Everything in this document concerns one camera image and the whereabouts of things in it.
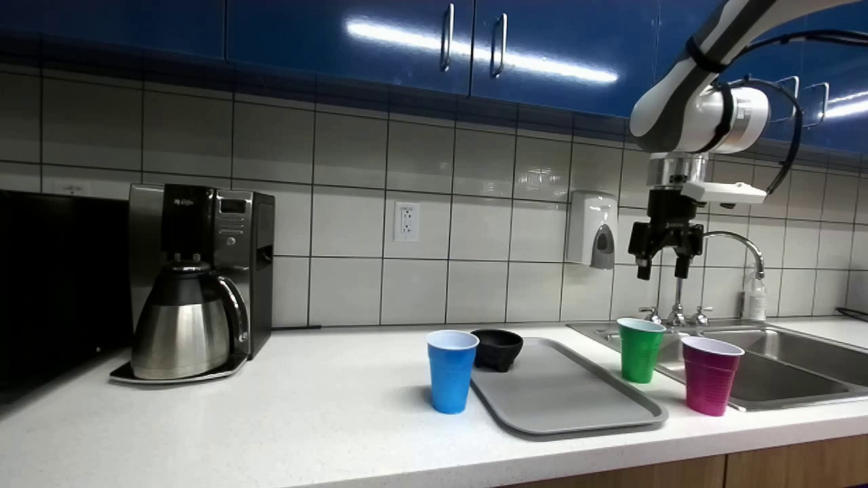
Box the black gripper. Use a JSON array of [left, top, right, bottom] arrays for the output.
[[625, 188, 705, 283]]

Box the green plastic cup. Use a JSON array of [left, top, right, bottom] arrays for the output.
[[616, 314, 667, 386]]

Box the magenta plastic cup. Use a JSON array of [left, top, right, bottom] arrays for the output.
[[677, 333, 746, 417]]

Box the blue plastic cup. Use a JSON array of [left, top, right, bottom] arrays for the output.
[[423, 327, 483, 417]]

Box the grey plastic tray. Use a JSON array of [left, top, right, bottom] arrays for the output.
[[468, 337, 673, 441]]

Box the chrome gooseneck faucet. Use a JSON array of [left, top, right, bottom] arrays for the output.
[[673, 227, 768, 327]]

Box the clear plastic soap bottle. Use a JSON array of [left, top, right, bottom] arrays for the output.
[[739, 268, 771, 325]]

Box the stainless steel double sink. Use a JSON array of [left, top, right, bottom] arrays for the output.
[[578, 321, 868, 416]]

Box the black bowl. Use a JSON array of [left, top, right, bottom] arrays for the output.
[[468, 327, 526, 375]]

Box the wooden lower cabinet front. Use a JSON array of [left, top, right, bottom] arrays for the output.
[[513, 455, 726, 488], [724, 435, 868, 488]]

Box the blue glossy cabinet door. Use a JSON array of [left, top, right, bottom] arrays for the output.
[[0, 0, 228, 65], [799, 8, 868, 161], [468, 0, 667, 124], [224, 0, 475, 98], [658, 0, 807, 157]]

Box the black silver coffee maker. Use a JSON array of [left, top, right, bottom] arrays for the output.
[[107, 182, 275, 387]]

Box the stainless steel coffee carafe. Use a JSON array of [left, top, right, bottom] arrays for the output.
[[130, 264, 250, 379]]

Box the black microwave oven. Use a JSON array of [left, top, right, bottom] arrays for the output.
[[0, 188, 133, 403]]

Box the white wall soap dispenser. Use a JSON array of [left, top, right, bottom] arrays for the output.
[[564, 189, 621, 272]]

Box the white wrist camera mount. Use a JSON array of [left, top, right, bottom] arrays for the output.
[[673, 176, 771, 212]]

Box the silver cabinet door handle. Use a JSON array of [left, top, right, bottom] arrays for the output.
[[438, 0, 459, 77], [779, 73, 802, 117], [806, 78, 833, 128], [487, 10, 509, 81]]

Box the white wall power outlet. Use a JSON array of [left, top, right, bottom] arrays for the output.
[[392, 197, 423, 245]]

